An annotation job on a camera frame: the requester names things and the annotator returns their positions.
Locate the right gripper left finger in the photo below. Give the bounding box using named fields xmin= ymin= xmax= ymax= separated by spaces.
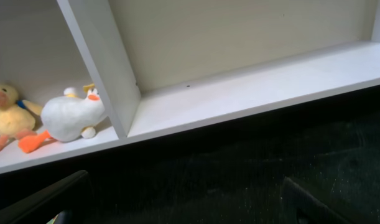
xmin=0 ymin=169 xmax=94 ymax=224

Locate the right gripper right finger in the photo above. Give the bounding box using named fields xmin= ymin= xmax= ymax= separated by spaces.
xmin=279 ymin=177 xmax=349 ymax=224

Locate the white plush duck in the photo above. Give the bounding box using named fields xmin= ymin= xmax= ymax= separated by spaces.
xmin=18 ymin=83 xmax=108 ymax=154

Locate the yellow plush duck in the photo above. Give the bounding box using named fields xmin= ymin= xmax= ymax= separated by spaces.
xmin=0 ymin=83 xmax=44 ymax=155

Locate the white shelf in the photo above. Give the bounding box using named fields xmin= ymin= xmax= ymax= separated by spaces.
xmin=0 ymin=0 xmax=380 ymax=177

